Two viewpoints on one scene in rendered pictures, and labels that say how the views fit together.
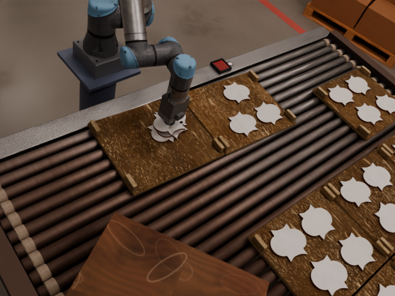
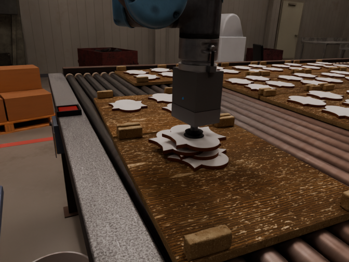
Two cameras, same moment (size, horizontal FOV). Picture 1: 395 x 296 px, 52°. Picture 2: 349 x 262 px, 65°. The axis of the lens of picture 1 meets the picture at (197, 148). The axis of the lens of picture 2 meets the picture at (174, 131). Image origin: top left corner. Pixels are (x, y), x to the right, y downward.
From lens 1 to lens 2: 1.40 m
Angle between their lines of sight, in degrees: 56
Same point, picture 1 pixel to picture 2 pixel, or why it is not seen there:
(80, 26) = not seen: outside the picture
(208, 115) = (165, 123)
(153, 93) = (91, 164)
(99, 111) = (122, 246)
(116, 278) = not seen: outside the picture
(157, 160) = (270, 169)
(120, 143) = (243, 208)
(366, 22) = (13, 109)
